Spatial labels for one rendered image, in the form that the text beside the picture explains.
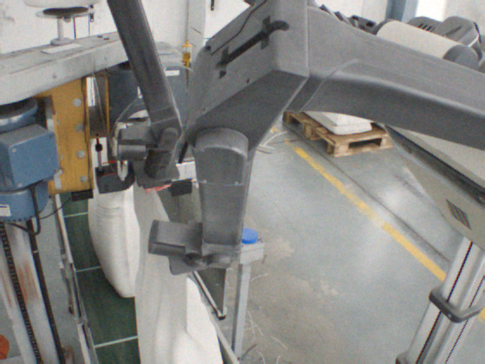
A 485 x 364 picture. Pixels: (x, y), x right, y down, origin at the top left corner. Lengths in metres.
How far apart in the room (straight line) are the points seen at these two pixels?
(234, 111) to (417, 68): 0.13
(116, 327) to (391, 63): 1.54
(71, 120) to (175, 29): 4.35
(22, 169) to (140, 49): 0.31
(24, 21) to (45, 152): 2.98
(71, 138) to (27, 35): 2.74
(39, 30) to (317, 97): 3.62
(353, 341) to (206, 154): 2.02
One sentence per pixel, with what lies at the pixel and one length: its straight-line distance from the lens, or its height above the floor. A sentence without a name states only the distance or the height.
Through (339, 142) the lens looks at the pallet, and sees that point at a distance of 3.85.
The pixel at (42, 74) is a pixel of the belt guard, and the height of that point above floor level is 1.40.
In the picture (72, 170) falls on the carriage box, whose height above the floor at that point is 1.09.
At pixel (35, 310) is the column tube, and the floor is 0.58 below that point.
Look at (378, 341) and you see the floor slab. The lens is 2.35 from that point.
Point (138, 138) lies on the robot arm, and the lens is 0.99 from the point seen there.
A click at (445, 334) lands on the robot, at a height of 0.88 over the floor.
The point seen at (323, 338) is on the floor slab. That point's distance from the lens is 2.29.
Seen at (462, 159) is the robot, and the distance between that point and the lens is 0.76.
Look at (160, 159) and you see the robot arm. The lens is 1.02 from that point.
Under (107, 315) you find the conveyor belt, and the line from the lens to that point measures 1.80.
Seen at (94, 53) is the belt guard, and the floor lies 1.41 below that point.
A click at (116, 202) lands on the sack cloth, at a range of 1.61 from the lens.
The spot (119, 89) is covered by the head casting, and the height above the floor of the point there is 1.29.
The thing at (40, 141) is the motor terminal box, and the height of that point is 1.29.
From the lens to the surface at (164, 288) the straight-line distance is 1.17.
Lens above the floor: 1.67
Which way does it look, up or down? 29 degrees down
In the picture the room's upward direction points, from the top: 5 degrees clockwise
